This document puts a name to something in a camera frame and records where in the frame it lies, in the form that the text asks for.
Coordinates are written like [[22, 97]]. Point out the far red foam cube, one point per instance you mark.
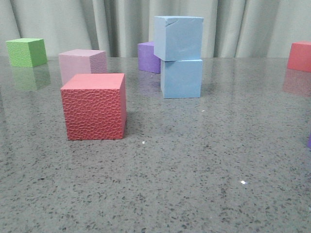
[[300, 56]]

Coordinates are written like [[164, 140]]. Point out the light blue foam cube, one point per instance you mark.
[[181, 79]]

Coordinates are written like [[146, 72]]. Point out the pink foam cube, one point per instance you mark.
[[79, 61]]

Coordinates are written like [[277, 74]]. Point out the large red foam cube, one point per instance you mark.
[[94, 106]]

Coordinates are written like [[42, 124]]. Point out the green foam cube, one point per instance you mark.
[[26, 52]]

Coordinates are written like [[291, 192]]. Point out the grey-green curtain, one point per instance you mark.
[[232, 28]]

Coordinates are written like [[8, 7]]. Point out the purple foam cube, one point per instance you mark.
[[147, 61]]

